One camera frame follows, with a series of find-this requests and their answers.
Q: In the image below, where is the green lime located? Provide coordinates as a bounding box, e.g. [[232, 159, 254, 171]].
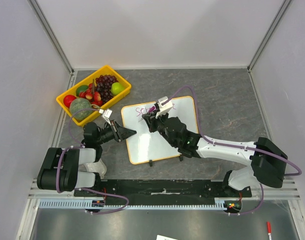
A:
[[75, 85, 89, 98]]

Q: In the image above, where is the light green apple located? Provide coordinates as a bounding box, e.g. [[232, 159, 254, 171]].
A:
[[110, 82, 125, 96]]

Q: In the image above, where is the red cherry bunch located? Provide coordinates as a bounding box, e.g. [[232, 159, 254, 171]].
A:
[[82, 83, 103, 107]]

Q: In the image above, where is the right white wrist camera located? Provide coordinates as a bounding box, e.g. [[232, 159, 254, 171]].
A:
[[155, 96, 173, 119]]

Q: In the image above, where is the green netted melon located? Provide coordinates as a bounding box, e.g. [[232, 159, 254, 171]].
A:
[[69, 98, 93, 122]]

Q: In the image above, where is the red pen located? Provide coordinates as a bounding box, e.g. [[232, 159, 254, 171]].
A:
[[266, 221, 272, 240]]

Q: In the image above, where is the yellow plastic fruit bin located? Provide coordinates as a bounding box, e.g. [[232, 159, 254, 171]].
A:
[[56, 65, 132, 116]]

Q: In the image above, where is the white whiteboard eraser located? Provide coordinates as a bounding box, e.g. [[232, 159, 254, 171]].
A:
[[78, 159, 107, 179]]

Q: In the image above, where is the white slotted cable duct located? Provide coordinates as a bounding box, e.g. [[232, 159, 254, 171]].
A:
[[39, 198, 227, 211]]

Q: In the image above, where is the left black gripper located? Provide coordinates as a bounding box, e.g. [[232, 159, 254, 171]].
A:
[[95, 119, 136, 145]]

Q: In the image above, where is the yellow-framed whiteboard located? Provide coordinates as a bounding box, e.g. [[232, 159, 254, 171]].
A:
[[121, 96, 199, 165]]

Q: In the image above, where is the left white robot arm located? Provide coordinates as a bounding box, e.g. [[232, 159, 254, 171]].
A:
[[36, 120, 137, 197]]

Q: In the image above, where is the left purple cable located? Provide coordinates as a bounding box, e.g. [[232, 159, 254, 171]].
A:
[[55, 108, 130, 216]]

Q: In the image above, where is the purple whiteboard marker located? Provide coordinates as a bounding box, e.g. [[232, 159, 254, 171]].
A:
[[138, 106, 155, 122]]

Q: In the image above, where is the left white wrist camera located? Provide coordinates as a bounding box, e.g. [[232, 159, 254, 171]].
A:
[[97, 108, 112, 125]]

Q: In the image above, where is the dark purple grape bunch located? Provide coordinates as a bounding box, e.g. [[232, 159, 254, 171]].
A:
[[95, 74, 118, 104]]

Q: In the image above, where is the white paper sheet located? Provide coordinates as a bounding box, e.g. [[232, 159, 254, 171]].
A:
[[156, 235, 177, 240]]

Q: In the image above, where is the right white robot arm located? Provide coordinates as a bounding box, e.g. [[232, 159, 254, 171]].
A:
[[142, 112, 288, 197]]

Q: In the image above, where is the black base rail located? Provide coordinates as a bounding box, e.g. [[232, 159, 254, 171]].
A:
[[73, 178, 253, 207]]

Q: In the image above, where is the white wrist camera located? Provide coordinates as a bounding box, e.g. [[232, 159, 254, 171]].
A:
[[97, 108, 112, 125], [155, 96, 173, 119]]

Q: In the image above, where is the red apple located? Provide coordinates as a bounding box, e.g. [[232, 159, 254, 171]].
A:
[[63, 94, 77, 108]]

